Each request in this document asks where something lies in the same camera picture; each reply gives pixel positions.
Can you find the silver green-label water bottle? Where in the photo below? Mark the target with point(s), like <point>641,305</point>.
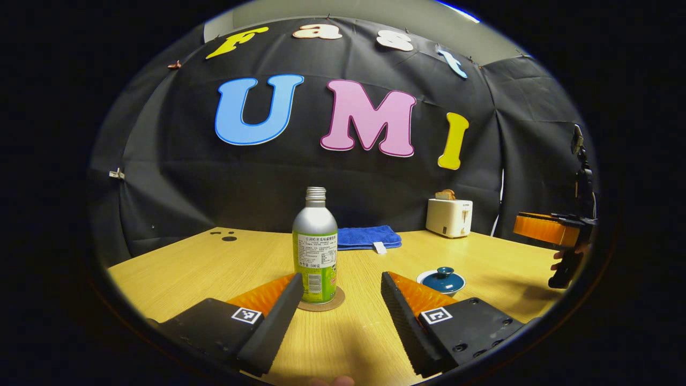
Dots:
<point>315,225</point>

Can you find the white toaster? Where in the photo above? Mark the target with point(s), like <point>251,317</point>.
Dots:
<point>447,219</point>

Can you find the round cork coaster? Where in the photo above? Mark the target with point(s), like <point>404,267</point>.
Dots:
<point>332,304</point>

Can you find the copper cloth clip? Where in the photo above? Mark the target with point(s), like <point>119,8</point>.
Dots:
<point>174,65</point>

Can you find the blue folded towel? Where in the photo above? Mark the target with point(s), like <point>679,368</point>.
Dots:
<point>367,237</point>

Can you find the teal teacup lid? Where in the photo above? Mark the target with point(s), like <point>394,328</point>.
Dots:
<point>442,280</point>

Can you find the white teacup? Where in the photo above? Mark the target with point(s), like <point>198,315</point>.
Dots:
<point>423,277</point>

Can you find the silver cloth clip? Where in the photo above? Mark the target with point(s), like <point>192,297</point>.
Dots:
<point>117,173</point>

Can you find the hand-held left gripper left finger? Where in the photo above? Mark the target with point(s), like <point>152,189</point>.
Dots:
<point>273,332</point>

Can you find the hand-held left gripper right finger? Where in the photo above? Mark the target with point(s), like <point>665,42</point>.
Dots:
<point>407,332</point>

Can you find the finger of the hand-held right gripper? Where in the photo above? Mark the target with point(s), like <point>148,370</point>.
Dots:
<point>541,229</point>

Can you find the black backdrop cloth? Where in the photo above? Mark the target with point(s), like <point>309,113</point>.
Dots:
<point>268,177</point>

